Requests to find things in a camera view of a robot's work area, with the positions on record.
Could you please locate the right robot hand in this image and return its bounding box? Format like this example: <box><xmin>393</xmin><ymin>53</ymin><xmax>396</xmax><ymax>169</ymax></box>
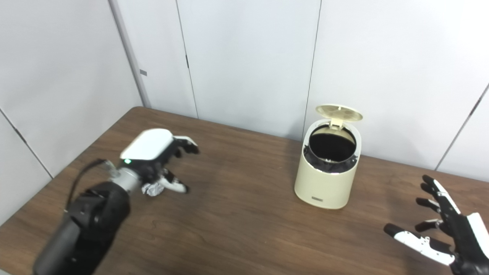
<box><xmin>384</xmin><ymin>175</ymin><xmax>489</xmax><ymax>275</ymax></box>

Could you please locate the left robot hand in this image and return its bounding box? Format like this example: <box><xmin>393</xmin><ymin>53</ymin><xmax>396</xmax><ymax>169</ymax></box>
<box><xmin>120</xmin><ymin>128</ymin><xmax>200</xmax><ymax>195</ymax></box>

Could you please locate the white paper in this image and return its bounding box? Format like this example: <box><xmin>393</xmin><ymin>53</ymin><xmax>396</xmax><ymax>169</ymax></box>
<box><xmin>142</xmin><ymin>183</ymin><xmax>165</xmax><ymax>197</ymax></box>

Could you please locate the cream-colored bin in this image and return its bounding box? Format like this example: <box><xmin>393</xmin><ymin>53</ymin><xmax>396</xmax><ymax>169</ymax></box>
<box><xmin>294</xmin><ymin>118</ymin><xmax>362</xmax><ymax>210</ymax></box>

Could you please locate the cream round bin lid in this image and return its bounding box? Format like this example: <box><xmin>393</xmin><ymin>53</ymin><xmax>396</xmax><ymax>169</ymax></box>
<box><xmin>316</xmin><ymin>104</ymin><xmax>363</xmax><ymax>129</ymax></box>

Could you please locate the black bin liner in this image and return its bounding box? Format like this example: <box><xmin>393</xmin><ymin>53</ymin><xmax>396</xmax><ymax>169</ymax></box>
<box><xmin>304</xmin><ymin>124</ymin><xmax>358</xmax><ymax>174</ymax></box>

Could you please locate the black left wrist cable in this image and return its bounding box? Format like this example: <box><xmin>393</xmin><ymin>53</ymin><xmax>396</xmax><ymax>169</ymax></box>
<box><xmin>65</xmin><ymin>159</ymin><xmax>121</xmax><ymax>211</ymax></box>

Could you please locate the grey wall post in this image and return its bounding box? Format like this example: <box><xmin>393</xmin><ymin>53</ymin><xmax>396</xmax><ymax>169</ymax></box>
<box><xmin>108</xmin><ymin>0</ymin><xmax>151</xmax><ymax>108</ymax></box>

